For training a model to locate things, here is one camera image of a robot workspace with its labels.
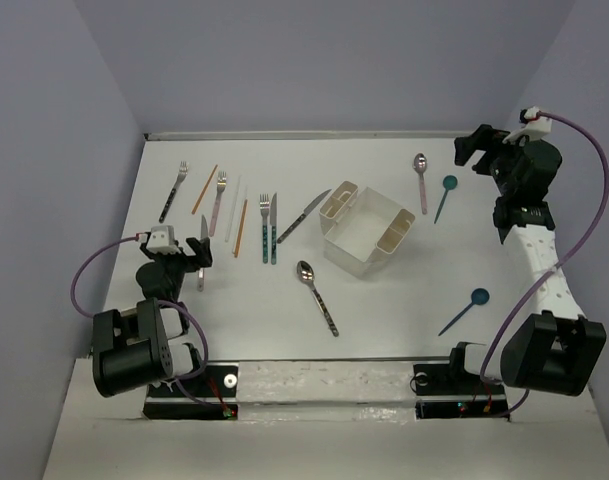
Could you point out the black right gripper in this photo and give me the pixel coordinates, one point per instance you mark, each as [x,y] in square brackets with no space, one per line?
[486,139]

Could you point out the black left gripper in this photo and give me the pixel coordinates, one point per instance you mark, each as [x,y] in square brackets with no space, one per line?
[199,247]

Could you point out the orange chopstick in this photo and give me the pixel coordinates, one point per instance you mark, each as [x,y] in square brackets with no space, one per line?
[204,190]
[240,229]

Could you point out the teal plastic spoon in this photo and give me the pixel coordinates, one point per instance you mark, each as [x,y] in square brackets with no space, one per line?
[449,183]
[478,297]

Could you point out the pink-handled spoon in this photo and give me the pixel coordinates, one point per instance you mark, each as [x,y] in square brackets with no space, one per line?
[420,167]

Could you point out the pink-handled fork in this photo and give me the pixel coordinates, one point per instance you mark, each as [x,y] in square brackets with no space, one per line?
[220,188]

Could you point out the black-handled fork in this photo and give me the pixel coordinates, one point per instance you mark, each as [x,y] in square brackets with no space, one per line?
[182,173]

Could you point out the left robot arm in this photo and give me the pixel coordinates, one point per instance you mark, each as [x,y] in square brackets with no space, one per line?
[158,340]

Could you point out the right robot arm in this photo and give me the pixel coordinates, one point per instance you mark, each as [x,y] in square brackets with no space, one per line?
[547,343]

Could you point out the white chopstick left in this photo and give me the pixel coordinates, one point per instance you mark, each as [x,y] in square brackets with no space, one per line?
[233,209]

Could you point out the white utensil caddy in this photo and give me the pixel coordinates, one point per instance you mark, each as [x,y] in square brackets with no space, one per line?
[362,228]

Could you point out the pink-handled knife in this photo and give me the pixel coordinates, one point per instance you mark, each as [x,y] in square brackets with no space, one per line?
[201,272]

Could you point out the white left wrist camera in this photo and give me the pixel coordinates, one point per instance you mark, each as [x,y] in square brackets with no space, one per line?
[159,240]

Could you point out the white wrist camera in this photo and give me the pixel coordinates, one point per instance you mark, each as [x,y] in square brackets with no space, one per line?
[159,240]
[534,126]

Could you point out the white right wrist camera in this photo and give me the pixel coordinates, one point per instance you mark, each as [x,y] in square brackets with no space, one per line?
[534,126]

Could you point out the teal-handled fork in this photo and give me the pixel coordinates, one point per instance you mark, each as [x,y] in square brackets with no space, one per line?
[264,203]

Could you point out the teal-handled knife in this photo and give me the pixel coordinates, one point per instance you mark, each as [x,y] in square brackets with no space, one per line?
[273,226]

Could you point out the black-handled knife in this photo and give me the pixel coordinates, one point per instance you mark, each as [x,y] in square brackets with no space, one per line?
[305,213]

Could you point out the black-handled spoon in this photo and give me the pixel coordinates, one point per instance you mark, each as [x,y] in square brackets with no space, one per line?
[306,275]

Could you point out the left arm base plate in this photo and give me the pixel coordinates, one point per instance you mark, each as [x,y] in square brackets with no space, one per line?
[210,397]

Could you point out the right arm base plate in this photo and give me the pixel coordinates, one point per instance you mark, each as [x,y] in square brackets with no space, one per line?
[442,394]

